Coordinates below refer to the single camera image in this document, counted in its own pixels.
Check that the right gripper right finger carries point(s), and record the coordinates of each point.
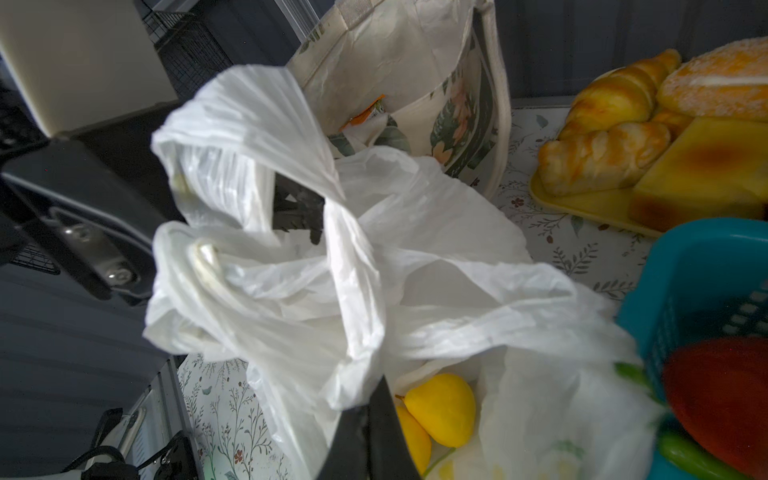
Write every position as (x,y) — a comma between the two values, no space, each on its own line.
(388,454)

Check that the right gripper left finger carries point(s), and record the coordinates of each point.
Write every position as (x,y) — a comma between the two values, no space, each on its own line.
(348,457)

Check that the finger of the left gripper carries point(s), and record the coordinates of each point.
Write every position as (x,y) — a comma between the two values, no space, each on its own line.
(296,207)

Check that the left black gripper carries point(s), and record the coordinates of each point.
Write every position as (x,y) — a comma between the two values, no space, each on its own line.
(92,200)

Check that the yellow banana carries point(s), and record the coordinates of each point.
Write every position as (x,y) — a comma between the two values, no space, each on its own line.
(419,443)

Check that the yellow pear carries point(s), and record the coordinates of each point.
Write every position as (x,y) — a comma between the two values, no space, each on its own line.
(445,406)

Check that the white plastic grocery bag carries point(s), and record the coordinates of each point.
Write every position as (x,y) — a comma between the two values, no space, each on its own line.
(415,273)

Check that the cream canvas tote bag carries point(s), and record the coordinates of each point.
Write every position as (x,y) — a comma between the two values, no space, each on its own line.
(424,77)

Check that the yellow bread tray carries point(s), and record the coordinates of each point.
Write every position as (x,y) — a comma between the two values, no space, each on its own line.
(662,142)

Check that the red tomato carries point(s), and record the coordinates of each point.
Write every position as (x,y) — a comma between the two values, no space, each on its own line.
(717,390)

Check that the teal plastic basket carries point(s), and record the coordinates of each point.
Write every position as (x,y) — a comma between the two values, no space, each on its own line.
(704,280)

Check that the black wire wall basket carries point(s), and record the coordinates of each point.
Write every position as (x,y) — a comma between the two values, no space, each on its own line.
(187,50)

